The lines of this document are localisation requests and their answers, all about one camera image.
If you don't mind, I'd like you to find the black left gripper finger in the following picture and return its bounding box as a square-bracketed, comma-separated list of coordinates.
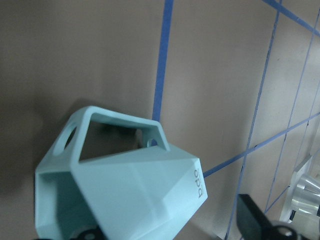
[236, 194, 277, 240]

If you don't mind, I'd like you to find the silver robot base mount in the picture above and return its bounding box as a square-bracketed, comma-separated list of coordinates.
[280, 155, 320, 223]

